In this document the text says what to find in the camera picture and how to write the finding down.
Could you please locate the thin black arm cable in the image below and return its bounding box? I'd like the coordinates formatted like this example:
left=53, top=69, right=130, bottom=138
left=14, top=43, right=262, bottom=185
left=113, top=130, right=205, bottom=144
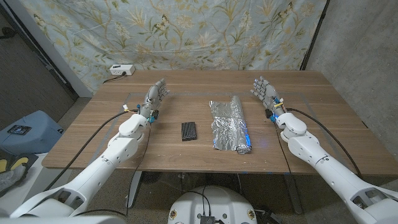
left=125, top=123, right=152, bottom=216
left=275, top=123, right=293, bottom=175

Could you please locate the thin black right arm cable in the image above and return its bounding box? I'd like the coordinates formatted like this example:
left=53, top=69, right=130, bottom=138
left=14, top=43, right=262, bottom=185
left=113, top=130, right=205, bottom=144
left=275, top=123, right=293, bottom=175

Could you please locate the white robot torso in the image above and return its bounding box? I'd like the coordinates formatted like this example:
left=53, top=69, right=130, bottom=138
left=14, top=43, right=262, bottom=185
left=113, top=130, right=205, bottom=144
left=167, top=185, right=258, bottom=224

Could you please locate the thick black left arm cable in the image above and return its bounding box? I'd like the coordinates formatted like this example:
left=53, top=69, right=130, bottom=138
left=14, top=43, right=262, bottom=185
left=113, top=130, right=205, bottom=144
left=43, top=108, right=139, bottom=191

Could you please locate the black backdrop stand pole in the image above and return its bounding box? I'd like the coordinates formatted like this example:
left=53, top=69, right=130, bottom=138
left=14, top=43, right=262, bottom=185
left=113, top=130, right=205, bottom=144
left=300, top=0, right=330, bottom=71

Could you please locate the black textured package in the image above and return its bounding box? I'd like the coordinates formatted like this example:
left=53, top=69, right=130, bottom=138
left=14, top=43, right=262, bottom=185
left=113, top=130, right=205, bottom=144
left=181, top=121, right=198, bottom=142

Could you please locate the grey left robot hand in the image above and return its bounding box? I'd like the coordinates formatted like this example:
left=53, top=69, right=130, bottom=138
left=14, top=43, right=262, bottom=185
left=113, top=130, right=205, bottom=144
left=136, top=78, right=171, bottom=123

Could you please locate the floral printed backdrop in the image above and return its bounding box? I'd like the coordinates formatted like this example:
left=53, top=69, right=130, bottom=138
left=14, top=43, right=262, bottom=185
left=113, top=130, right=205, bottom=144
left=18, top=0, right=329, bottom=94

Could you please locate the black power strip cord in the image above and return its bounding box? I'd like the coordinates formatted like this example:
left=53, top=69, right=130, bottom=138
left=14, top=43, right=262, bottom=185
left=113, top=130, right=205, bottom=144
left=103, top=72, right=127, bottom=84

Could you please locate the grey sneaker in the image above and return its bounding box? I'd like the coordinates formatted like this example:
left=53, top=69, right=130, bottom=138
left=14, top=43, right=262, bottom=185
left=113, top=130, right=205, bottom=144
left=0, top=164, right=28, bottom=194

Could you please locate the grey table leg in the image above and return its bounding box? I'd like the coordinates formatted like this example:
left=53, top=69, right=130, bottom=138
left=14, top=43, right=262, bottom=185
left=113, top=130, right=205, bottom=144
left=126, top=170, right=144, bottom=209
left=282, top=174, right=303, bottom=215

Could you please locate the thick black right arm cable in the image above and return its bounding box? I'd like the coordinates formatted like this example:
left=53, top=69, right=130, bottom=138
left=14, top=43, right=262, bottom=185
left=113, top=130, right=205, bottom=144
left=285, top=108, right=363, bottom=180

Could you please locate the white power strip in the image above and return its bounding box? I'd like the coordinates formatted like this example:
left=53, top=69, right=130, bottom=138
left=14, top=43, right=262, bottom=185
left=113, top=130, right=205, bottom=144
left=109, top=64, right=136, bottom=77

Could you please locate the black torso cable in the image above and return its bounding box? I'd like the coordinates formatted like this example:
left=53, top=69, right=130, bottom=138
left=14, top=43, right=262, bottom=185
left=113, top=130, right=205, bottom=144
left=186, top=185, right=213, bottom=217

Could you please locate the yellow and black pad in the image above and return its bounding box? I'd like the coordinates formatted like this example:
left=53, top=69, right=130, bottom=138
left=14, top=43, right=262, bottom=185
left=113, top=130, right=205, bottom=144
left=0, top=155, right=30, bottom=174

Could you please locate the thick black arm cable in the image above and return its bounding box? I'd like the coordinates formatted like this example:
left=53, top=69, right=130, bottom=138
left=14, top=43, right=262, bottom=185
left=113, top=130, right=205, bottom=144
left=43, top=108, right=139, bottom=191
left=285, top=108, right=363, bottom=180

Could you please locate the aluminum foil roll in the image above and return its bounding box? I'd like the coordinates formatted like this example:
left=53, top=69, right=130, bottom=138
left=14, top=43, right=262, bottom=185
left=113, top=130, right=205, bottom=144
left=208, top=95, right=252, bottom=156

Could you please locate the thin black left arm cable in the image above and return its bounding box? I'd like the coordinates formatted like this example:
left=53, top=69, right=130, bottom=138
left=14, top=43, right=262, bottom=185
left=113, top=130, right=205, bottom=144
left=125, top=123, right=152, bottom=216

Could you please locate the blue-grey plastic bin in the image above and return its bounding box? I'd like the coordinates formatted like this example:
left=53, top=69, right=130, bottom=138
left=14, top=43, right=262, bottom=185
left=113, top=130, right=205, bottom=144
left=0, top=110, right=65, bottom=156

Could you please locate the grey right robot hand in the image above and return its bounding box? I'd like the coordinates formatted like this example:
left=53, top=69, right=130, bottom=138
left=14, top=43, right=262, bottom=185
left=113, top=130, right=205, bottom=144
left=250, top=75, right=287, bottom=119

